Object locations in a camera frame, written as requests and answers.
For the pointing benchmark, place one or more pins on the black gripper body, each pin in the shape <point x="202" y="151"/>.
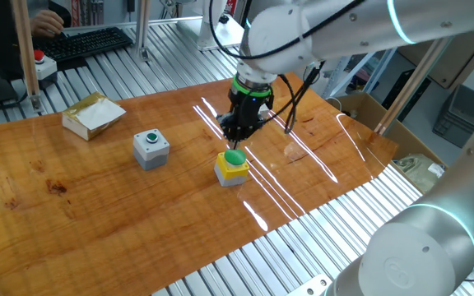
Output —
<point x="247" y="109"/>

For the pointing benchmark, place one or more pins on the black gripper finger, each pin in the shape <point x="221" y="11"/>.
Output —
<point x="228" y="127"/>
<point x="245" y="132"/>

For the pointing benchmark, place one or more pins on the yellow box green mushroom button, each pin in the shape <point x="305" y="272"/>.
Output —
<point x="230" y="170"/>

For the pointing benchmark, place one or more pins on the grey box green button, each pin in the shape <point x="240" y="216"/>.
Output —
<point x="150" y="154"/>

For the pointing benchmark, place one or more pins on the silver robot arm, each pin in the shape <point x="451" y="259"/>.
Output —
<point x="344" y="29"/>

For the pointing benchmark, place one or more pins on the dark sleeved forearm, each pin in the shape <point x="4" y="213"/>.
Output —
<point x="62" y="14"/>

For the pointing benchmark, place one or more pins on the person's bare hand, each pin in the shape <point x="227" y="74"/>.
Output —
<point x="47" y="24"/>

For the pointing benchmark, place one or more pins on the white stand with plate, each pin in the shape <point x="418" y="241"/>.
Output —
<point x="204" y="39"/>

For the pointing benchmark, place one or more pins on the gold and white paper box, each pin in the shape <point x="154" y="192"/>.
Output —
<point x="97" y="115"/>

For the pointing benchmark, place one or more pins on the grey metal shelf rack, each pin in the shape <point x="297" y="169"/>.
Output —
<point x="379" y="72"/>

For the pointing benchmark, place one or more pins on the black case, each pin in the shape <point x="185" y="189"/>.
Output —
<point x="393" y="94"/>

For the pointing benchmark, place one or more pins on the wood grain table mat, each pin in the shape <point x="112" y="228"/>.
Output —
<point x="97" y="214"/>

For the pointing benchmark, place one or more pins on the open cardboard box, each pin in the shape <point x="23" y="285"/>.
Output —
<point x="403" y="140"/>

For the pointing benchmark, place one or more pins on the light wooden pole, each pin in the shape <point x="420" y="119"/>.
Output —
<point x="410" y="88"/>

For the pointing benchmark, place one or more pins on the black keyboard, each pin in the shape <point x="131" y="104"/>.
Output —
<point x="85" y="43"/>

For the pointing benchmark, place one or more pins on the clear plastic bag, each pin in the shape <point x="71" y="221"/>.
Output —
<point x="418" y="172"/>

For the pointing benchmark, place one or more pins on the emergency stop button box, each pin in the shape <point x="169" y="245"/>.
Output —
<point x="45" y="67"/>

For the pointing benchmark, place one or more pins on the black plastic crate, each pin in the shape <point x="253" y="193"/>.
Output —
<point x="463" y="119"/>

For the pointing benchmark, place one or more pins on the brown board panel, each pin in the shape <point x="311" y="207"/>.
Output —
<point x="459" y="61"/>

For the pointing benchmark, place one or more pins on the aluminium post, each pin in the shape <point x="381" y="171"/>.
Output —
<point x="142" y="29"/>

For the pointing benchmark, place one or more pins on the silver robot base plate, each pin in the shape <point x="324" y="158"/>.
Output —
<point x="307" y="288"/>

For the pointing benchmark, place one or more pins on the wooden post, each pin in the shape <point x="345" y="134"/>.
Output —
<point x="25" y="49"/>

